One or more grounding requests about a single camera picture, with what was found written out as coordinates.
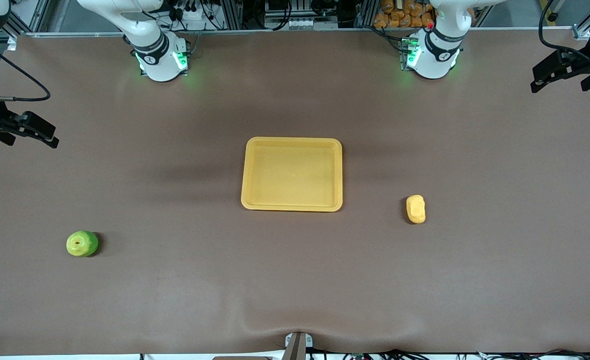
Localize green apple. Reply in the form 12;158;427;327
66;230;99;258

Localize yellow potato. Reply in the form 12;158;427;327
406;194;427;225

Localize yellow plastic tray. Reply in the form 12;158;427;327
240;136;344;213

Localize orange snack packages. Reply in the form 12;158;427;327
372;0;437;29

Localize white power strip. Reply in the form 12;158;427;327
172;7;211;31

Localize background electronics box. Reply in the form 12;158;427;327
265;0;341;30

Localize brown table mat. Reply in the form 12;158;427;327
0;30;590;357

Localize metal table clamp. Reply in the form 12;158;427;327
283;331;314;360

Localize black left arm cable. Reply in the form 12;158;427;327
538;0;586;55

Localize silver table edge rail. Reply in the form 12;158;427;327
25;28;576;38

